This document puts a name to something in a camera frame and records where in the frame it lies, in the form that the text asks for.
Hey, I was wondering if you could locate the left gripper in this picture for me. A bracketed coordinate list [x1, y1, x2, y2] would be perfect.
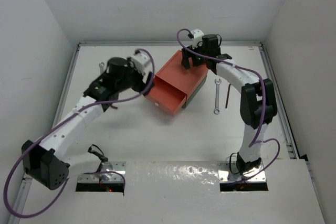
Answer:
[115, 57, 153, 94]

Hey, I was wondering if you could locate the silver wrench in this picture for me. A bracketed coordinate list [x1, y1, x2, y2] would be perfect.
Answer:
[99, 62, 104, 73]
[214, 79, 222, 115]

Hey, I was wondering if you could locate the green drawer box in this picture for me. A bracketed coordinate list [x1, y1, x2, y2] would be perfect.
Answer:
[182, 76, 207, 109]

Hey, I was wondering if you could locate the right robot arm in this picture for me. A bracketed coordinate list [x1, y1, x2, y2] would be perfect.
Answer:
[181, 29, 278, 175]

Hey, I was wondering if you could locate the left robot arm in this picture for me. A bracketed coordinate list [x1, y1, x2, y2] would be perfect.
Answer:
[22, 52, 154, 190]

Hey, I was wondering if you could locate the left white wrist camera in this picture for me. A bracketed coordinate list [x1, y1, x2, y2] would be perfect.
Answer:
[130, 50, 150, 75]

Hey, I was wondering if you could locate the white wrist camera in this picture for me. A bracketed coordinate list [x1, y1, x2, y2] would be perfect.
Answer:
[188, 29, 204, 49]
[130, 50, 150, 75]

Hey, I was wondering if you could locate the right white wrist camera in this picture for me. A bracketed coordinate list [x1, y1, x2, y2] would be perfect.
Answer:
[188, 29, 204, 49]

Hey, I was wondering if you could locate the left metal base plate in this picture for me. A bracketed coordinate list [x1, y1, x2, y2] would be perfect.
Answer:
[77, 162, 126, 183]

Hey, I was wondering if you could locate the metal base plate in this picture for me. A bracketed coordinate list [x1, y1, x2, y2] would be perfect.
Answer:
[217, 161, 267, 183]
[77, 162, 126, 183]

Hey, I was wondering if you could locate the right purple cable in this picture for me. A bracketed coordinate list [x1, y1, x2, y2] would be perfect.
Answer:
[176, 27, 281, 184]

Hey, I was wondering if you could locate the purple cable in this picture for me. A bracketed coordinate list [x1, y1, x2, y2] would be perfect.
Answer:
[3, 48, 155, 219]
[176, 27, 281, 184]

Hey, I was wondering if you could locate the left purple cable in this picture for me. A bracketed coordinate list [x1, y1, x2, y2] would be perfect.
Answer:
[3, 48, 155, 219]

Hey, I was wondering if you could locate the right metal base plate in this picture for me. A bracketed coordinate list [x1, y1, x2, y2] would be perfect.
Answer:
[217, 161, 267, 183]

